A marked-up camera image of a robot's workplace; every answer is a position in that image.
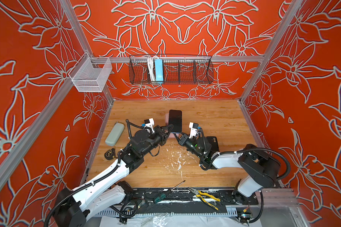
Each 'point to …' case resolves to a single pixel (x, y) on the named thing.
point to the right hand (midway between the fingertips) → (172, 130)
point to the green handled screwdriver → (163, 195)
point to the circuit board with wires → (244, 217)
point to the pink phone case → (171, 135)
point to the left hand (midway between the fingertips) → (174, 125)
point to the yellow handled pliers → (199, 194)
